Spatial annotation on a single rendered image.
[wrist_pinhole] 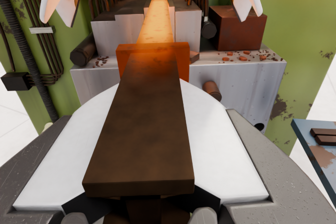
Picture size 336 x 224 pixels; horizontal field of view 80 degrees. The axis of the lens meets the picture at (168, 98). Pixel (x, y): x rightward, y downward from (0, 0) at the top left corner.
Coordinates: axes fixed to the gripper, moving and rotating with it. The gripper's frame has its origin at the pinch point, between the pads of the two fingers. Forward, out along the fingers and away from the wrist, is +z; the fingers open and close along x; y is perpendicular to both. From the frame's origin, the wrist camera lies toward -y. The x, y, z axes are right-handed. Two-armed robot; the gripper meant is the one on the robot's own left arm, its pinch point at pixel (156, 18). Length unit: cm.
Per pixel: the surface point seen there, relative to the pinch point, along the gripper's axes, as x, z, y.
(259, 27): 18.3, 14.7, -13.5
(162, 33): 0.5, 0.1, 1.7
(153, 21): -0.5, 2.5, -2.3
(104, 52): -11.2, 18.0, -11.5
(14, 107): -140, 155, -67
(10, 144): -114, 132, -26
